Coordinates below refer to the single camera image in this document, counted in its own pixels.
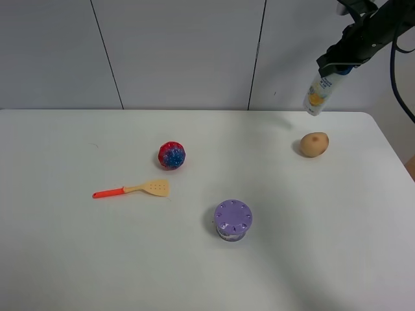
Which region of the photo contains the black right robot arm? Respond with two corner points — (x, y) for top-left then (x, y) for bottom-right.
(316, 0), (414, 77)

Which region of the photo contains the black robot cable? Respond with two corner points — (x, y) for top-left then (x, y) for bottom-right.
(390, 30), (415, 123)

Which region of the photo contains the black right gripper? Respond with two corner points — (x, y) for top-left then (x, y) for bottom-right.
(316, 12), (400, 78)

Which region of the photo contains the tan potato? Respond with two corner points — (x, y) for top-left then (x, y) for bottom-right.
(300, 132), (329, 157)

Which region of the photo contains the orange-handled tan spatula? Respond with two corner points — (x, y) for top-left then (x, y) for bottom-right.
(92, 179), (170, 199)

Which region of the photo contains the red blue spiky ball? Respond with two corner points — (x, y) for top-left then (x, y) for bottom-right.
(158, 141), (186, 170)

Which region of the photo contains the purple lidded round container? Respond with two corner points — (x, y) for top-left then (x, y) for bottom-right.
(213, 199), (253, 242)

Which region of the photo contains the white blue-capped shampoo bottle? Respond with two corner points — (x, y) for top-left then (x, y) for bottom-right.
(303, 66), (352, 116)

